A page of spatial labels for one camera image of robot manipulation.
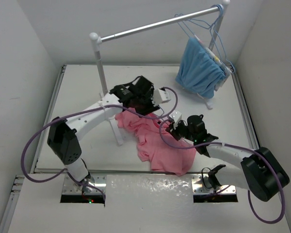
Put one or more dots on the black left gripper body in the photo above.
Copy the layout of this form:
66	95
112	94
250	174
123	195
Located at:
144	103

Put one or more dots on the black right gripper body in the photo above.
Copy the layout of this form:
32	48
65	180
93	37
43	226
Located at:
181	131

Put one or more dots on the pink t shirt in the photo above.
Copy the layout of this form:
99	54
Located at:
163	153

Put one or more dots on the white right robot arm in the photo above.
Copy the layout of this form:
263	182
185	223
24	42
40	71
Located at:
255	170

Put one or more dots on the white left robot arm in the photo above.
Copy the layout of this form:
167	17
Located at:
64	135

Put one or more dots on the blue t shirt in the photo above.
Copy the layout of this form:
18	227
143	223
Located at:
198	73

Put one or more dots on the patterned garment on hanger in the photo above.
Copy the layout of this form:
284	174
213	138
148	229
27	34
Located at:
218	62

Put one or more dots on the white clothes rack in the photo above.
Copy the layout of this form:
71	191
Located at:
97	40

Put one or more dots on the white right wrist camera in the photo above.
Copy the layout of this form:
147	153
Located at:
175	117

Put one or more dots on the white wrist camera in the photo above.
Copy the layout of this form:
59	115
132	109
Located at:
160	96
175	117

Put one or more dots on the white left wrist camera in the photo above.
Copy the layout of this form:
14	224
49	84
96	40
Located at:
160	96

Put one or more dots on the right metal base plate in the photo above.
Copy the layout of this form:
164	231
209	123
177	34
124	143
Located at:
201	186

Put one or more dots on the metal base plate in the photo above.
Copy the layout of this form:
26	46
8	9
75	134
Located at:
96	186
201	186

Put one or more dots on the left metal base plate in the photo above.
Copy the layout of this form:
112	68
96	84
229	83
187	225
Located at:
96	186

